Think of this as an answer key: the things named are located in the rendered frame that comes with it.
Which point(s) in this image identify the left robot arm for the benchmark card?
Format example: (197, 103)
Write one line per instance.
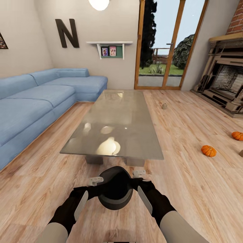
(66, 215)

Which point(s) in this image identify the cauldron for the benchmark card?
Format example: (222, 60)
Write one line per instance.
(116, 195)

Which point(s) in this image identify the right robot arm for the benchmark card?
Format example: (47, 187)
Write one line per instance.
(173, 226)

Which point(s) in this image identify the decorative sign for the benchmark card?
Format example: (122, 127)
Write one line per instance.
(63, 29)

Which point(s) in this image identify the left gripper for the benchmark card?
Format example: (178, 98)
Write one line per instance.
(97, 190)

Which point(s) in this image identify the sofa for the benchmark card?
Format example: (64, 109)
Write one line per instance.
(31, 103)

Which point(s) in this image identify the shelf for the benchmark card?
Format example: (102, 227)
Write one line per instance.
(120, 47)

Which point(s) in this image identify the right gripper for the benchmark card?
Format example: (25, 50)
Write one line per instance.
(130, 183)

